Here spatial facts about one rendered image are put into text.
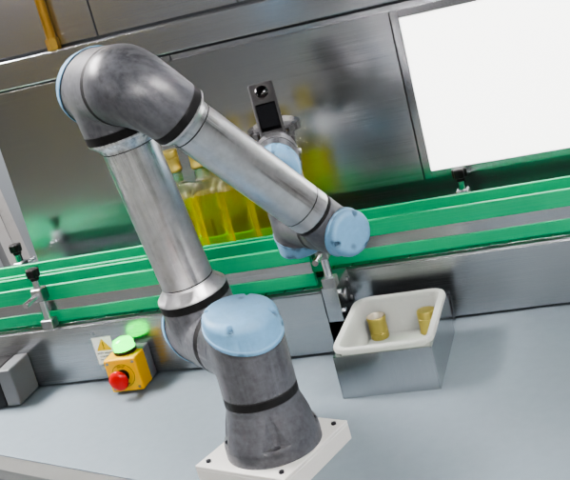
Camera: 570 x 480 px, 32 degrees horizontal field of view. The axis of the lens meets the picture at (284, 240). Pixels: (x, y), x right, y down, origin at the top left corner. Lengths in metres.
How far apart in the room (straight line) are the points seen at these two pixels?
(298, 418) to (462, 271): 0.53
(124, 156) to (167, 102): 0.16
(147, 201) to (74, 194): 0.81
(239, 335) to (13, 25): 1.07
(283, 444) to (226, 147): 0.44
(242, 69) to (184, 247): 0.61
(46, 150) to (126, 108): 0.95
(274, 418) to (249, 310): 0.16
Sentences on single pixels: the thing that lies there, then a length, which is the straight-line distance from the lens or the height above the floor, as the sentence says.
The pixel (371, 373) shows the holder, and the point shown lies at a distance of 1.71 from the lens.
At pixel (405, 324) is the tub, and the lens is 1.89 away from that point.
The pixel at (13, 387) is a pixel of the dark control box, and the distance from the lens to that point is 2.12.
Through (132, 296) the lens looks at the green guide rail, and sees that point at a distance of 2.02.
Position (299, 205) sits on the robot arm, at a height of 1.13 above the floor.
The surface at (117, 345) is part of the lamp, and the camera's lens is 1.99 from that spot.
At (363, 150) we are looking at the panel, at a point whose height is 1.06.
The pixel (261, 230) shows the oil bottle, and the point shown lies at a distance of 1.99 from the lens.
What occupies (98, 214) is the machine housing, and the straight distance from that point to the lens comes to 2.32.
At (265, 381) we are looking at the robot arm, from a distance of 1.49.
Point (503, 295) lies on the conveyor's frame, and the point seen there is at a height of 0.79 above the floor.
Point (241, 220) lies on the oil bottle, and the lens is 2.00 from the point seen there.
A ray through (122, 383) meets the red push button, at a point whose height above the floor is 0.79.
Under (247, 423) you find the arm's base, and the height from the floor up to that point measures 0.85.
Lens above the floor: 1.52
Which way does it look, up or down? 17 degrees down
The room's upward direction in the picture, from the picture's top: 15 degrees counter-clockwise
